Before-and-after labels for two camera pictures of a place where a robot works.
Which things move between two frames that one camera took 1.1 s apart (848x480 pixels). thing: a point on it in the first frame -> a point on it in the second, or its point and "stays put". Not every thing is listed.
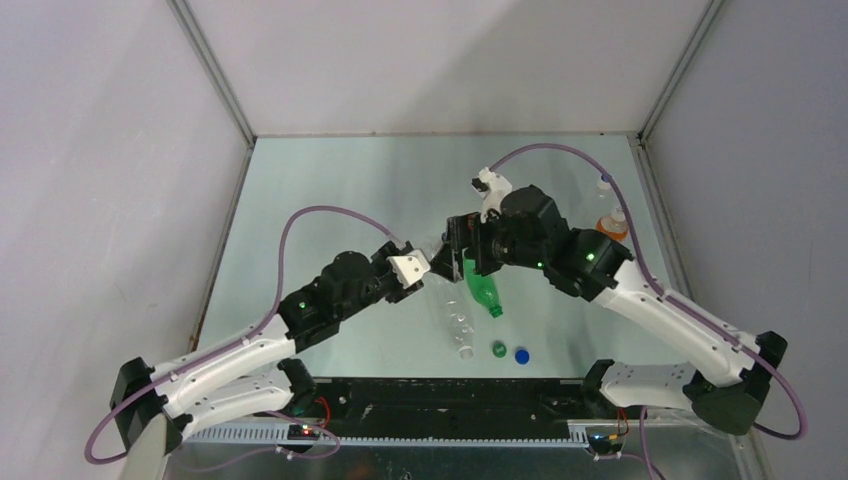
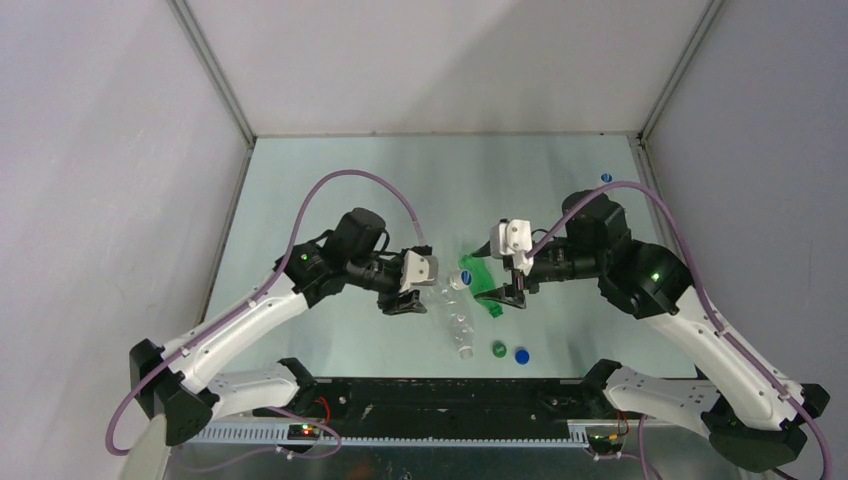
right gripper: (475, 234) -> (509, 293)
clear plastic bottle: (428, 245) -> (452, 300)
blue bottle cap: (522, 357) stays put
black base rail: (370, 409) stays put
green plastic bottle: (483, 287) stays put
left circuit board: (302, 432) stays put
